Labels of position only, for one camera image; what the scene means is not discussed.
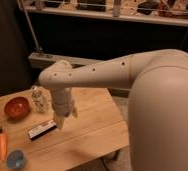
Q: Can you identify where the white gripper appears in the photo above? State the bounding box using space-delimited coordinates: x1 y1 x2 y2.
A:
51 88 78 130

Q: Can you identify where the small clear plastic bottle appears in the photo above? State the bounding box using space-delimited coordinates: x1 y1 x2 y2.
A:
31 86 48 113

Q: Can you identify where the orange red bowl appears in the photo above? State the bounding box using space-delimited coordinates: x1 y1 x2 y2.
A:
4 97 30 119

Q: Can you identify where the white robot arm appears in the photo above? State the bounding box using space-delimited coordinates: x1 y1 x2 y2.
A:
39 49 188 171

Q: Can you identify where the wooden table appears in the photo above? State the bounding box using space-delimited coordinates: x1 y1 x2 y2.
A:
0 88 128 171

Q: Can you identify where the orange toy carrot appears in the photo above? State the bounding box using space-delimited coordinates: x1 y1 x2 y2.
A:
0 126 8 162

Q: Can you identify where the black rectangular snack bar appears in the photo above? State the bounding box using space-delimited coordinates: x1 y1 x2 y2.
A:
28 119 57 140

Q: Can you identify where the grey metal pole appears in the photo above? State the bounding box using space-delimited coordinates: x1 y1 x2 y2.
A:
19 0 43 54

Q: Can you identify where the white wall shelf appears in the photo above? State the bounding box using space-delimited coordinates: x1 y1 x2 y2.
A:
18 0 188 27

